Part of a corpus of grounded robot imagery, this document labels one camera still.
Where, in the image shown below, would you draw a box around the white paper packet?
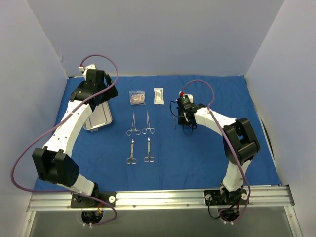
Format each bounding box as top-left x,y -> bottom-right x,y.
154,88 -> 164,105

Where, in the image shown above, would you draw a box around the steel instrument tray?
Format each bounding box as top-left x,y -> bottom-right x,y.
83,101 -> 113,132

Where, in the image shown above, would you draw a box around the steel hemostat forceps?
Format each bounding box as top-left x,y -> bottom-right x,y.
141,111 -> 156,134
126,112 -> 141,136

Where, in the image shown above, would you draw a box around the purple printed packet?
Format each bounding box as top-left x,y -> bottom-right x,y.
129,90 -> 146,105

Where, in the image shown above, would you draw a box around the blue surgical drape cloth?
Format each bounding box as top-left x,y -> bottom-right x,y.
72,75 -> 281,191

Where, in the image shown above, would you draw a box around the steel surgical scissors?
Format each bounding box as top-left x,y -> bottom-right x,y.
126,139 -> 137,165
144,137 -> 155,163

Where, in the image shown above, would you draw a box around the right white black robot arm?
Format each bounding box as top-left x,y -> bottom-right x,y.
175,100 -> 260,204

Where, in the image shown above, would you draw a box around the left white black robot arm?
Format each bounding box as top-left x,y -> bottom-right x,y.
32,81 -> 106,207

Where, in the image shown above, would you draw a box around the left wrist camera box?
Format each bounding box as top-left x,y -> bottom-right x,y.
86,69 -> 105,84

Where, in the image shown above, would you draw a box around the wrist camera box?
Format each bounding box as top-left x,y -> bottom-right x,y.
177,94 -> 193,108
86,69 -> 105,84

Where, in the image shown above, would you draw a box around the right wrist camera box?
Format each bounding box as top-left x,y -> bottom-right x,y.
177,94 -> 193,108

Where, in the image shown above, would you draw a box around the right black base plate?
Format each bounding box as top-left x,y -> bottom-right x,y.
203,188 -> 248,206

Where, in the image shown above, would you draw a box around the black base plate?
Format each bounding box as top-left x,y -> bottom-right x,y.
70,191 -> 117,208
203,188 -> 248,206

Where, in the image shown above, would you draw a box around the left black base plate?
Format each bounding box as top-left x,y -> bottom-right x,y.
70,191 -> 117,208

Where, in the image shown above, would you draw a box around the front aluminium rail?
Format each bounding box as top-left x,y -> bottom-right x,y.
28,186 -> 294,211

